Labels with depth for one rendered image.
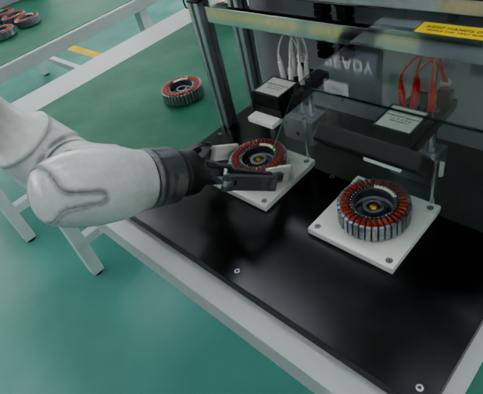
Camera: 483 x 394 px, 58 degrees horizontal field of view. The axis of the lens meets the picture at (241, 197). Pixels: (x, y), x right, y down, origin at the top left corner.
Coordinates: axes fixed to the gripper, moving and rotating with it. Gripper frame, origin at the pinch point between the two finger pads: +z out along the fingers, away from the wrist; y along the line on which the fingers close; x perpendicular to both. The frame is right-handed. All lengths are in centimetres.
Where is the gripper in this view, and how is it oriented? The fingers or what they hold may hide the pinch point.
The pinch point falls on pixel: (258, 161)
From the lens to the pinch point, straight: 83.5
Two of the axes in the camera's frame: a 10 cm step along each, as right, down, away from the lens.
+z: 6.8, -1.6, 7.1
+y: 7.2, 3.5, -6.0
